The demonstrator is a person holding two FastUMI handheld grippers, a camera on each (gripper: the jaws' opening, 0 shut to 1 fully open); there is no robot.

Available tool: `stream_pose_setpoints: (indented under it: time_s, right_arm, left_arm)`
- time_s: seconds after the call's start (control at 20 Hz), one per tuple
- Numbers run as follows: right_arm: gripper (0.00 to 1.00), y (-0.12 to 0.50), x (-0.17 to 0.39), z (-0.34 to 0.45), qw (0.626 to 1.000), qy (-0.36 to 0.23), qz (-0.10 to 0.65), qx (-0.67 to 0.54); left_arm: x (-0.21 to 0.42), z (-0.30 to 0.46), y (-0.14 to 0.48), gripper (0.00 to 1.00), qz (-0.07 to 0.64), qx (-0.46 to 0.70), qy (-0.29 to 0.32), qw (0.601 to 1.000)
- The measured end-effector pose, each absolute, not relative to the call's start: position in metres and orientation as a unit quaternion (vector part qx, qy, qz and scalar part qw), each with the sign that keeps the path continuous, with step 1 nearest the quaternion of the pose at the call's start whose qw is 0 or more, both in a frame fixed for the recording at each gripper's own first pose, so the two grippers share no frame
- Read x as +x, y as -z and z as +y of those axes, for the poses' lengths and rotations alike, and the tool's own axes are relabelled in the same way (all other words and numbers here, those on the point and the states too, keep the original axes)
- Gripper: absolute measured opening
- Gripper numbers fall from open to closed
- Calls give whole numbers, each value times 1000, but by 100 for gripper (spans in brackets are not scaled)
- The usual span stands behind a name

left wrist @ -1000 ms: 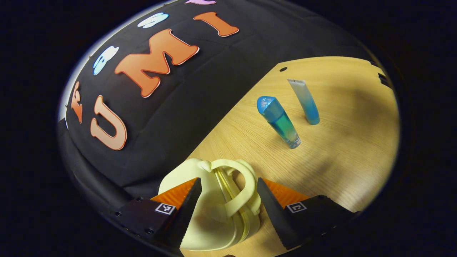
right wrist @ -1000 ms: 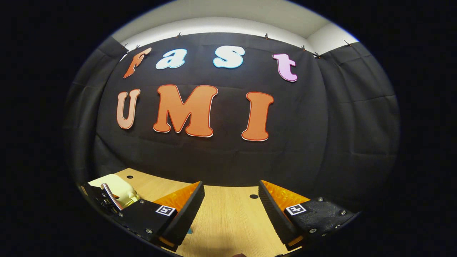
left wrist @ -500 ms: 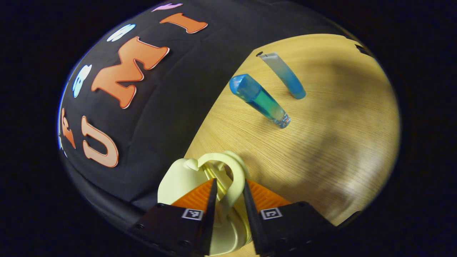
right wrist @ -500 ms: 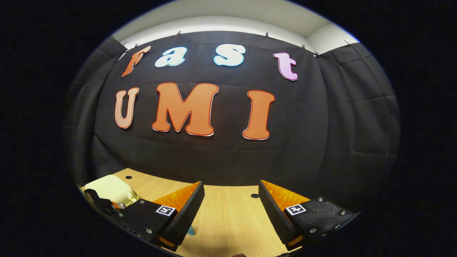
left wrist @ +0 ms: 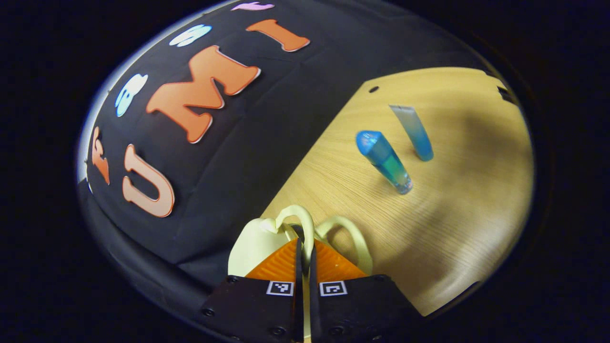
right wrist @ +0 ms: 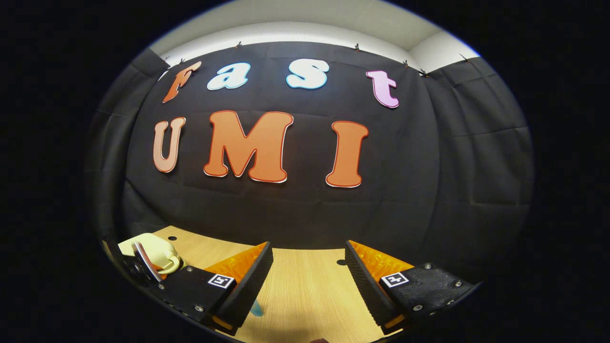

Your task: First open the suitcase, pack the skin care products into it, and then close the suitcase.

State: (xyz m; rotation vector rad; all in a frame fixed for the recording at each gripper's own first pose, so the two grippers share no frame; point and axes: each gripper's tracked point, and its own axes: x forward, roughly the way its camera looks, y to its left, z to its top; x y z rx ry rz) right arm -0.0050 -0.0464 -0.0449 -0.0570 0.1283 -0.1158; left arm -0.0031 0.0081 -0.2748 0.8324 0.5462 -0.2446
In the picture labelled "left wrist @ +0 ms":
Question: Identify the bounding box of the black backdrop cloth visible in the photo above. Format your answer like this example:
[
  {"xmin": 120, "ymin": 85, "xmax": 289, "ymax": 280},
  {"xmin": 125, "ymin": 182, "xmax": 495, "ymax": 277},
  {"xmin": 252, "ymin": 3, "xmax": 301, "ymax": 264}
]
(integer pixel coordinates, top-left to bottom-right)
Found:
[{"xmin": 76, "ymin": 0, "xmax": 520, "ymax": 315}]

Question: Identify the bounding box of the blue white tube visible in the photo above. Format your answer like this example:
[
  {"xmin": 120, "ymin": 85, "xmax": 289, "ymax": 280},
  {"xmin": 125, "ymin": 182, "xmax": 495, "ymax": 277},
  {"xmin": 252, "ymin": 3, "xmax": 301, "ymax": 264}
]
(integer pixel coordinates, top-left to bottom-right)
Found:
[{"xmin": 388, "ymin": 104, "xmax": 435, "ymax": 162}]

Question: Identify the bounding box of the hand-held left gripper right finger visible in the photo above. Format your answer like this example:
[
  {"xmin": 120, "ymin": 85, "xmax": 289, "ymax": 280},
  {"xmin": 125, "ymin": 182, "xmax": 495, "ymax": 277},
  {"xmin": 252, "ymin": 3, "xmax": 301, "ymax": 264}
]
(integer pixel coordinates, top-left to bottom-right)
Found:
[{"xmin": 309, "ymin": 240, "xmax": 424, "ymax": 343}]

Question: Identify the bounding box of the blue clear bottle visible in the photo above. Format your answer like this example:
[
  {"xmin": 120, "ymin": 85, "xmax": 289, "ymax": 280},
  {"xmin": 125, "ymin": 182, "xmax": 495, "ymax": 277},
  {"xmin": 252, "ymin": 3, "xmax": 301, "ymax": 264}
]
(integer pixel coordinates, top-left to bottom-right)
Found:
[{"xmin": 356, "ymin": 130, "xmax": 414, "ymax": 195}]

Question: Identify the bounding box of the pale yellow suitcase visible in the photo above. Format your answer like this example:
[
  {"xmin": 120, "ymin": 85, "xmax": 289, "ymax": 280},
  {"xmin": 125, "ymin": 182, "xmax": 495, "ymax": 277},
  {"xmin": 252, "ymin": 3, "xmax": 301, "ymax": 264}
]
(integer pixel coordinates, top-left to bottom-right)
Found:
[{"xmin": 228, "ymin": 204, "xmax": 374, "ymax": 343}]

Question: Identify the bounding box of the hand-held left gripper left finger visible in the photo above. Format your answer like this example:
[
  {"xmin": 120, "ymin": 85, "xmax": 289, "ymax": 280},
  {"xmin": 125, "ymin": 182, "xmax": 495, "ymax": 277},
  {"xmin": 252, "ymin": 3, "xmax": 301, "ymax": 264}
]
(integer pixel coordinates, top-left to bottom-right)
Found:
[{"xmin": 199, "ymin": 237, "xmax": 304, "ymax": 343}]

